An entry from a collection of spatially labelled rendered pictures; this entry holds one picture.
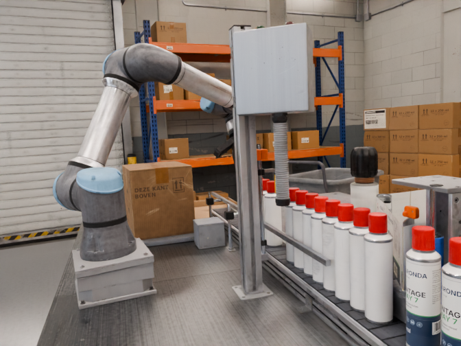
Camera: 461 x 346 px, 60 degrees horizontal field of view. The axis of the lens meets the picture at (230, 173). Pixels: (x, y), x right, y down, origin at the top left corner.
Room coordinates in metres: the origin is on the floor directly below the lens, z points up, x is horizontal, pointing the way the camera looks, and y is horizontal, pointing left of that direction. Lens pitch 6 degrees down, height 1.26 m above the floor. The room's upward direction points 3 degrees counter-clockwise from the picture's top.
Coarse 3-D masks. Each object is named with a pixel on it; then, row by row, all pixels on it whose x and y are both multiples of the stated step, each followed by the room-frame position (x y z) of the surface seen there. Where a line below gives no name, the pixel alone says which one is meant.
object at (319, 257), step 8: (224, 200) 1.64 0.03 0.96; (264, 224) 1.20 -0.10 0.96; (272, 232) 1.13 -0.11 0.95; (280, 232) 1.09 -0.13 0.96; (288, 240) 1.03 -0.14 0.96; (296, 240) 1.00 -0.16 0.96; (304, 248) 0.94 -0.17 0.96; (312, 256) 0.90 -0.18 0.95; (320, 256) 0.87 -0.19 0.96; (328, 264) 0.84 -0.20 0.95
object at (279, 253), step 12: (276, 252) 1.17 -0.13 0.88; (288, 264) 1.06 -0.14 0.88; (300, 276) 0.97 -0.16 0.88; (336, 300) 0.82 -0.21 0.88; (348, 312) 0.76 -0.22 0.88; (360, 312) 0.76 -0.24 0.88; (360, 324) 0.72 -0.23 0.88; (372, 324) 0.71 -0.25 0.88; (396, 324) 0.71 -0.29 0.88; (384, 336) 0.67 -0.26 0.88; (396, 336) 0.66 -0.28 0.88
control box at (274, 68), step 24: (240, 48) 0.94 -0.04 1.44; (264, 48) 0.92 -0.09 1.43; (288, 48) 0.90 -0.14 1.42; (312, 48) 0.97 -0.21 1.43; (240, 72) 0.94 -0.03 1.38; (264, 72) 0.92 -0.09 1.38; (288, 72) 0.90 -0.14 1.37; (312, 72) 0.95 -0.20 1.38; (240, 96) 0.94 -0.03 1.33; (264, 96) 0.92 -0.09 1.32; (288, 96) 0.90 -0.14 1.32; (312, 96) 0.94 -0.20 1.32
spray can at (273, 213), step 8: (272, 184) 1.23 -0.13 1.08; (272, 192) 1.22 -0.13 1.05; (272, 200) 1.22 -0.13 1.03; (272, 208) 1.22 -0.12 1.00; (280, 208) 1.23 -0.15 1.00; (272, 216) 1.22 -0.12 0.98; (280, 216) 1.23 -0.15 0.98; (272, 224) 1.22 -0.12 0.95; (280, 224) 1.22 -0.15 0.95; (272, 240) 1.22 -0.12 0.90; (280, 240) 1.22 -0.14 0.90
